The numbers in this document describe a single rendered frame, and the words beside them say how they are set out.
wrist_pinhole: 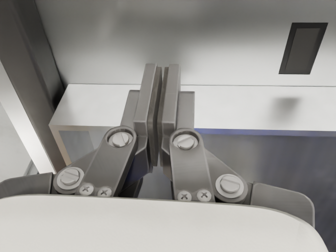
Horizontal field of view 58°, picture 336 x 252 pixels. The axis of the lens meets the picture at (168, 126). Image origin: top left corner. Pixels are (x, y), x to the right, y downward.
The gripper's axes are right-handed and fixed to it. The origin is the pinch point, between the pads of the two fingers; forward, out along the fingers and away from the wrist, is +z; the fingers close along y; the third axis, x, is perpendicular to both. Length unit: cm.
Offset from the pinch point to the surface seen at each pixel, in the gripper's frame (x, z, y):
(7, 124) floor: -96, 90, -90
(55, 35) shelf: 1.5, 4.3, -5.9
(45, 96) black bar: -1.0, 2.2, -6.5
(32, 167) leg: -43, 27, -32
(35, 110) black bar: -2.0, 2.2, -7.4
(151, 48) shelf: 0.8, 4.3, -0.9
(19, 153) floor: -119, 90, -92
